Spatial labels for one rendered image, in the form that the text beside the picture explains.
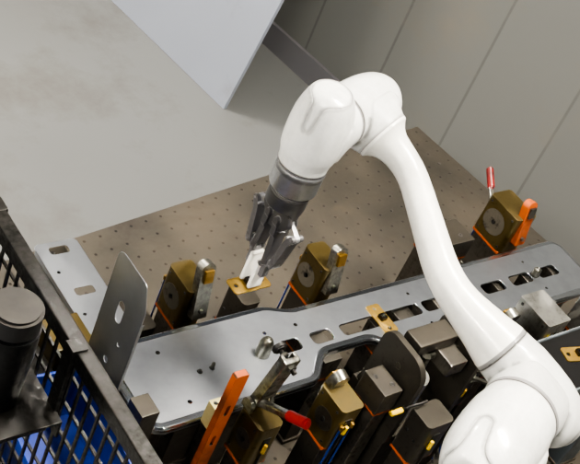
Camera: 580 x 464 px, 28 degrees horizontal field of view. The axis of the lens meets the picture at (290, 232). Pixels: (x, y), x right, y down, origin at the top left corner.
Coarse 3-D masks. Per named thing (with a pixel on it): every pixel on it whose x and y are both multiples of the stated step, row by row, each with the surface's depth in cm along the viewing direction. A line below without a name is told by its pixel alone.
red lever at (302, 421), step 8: (264, 400) 219; (264, 408) 218; (272, 408) 216; (280, 408) 215; (280, 416) 214; (288, 416) 212; (296, 416) 211; (304, 416) 210; (296, 424) 210; (304, 424) 209
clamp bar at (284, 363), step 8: (280, 344) 211; (280, 352) 211; (280, 360) 210; (288, 360) 209; (296, 360) 210; (272, 368) 212; (280, 368) 210; (288, 368) 210; (272, 376) 212; (280, 376) 212; (288, 376) 214; (264, 384) 215; (272, 384) 213; (280, 384) 216; (256, 392) 217; (264, 392) 215; (272, 392) 217; (256, 400) 218
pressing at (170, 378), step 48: (384, 288) 268; (480, 288) 280; (528, 288) 287; (576, 288) 294; (192, 336) 236; (240, 336) 241; (288, 336) 245; (336, 336) 250; (144, 384) 222; (192, 384) 226; (288, 384) 235
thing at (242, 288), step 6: (246, 276) 215; (228, 282) 214; (234, 282) 214; (240, 282) 215; (246, 282) 215; (264, 282) 217; (234, 288) 213; (240, 288) 214; (246, 288) 214; (252, 288) 215; (258, 288) 215
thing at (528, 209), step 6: (528, 204) 295; (534, 204) 296; (522, 210) 297; (528, 210) 296; (534, 210) 296; (522, 216) 297; (528, 216) 296; (534, 216) 298; (522, 222) 298; (528, 222) 299; (522, 228) 299; (528, 228) 301; (516, 234) 300; (522, 234) 300; (516, 240) 300; (522, 240) 301
